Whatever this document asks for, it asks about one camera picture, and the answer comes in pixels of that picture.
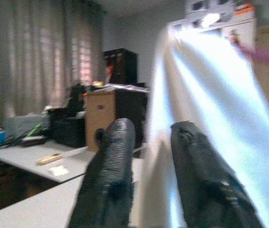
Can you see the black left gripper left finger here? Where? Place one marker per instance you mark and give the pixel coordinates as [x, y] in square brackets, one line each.
[108, 178]

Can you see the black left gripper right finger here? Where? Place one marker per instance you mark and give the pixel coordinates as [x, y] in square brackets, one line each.
[208, 190]

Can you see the white T-shirt black print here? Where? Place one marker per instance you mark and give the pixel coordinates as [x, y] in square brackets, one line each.
[208, 83]

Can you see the small white paper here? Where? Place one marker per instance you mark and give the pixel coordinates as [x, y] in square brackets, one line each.
[58, 171]

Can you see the wooden speaker black cone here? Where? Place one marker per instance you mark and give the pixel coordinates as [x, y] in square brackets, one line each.
[101, 118]

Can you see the white remote control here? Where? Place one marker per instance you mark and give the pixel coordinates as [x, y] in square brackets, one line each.
[49, 158]

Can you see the black desk device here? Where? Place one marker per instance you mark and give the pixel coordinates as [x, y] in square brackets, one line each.
[68, 128]

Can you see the paper stack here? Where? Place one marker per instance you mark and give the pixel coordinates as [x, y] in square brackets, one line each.
[122, 88]

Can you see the grey cloth bag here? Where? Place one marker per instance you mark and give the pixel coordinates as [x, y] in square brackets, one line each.
[22, 123]

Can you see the dark wooden shelf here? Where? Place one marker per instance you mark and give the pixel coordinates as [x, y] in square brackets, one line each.
[125, 66]

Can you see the beige window curtain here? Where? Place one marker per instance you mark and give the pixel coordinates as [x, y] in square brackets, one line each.
[41, 59]

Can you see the white tall cabinet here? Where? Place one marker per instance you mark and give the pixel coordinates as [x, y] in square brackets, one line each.
[243, 33]

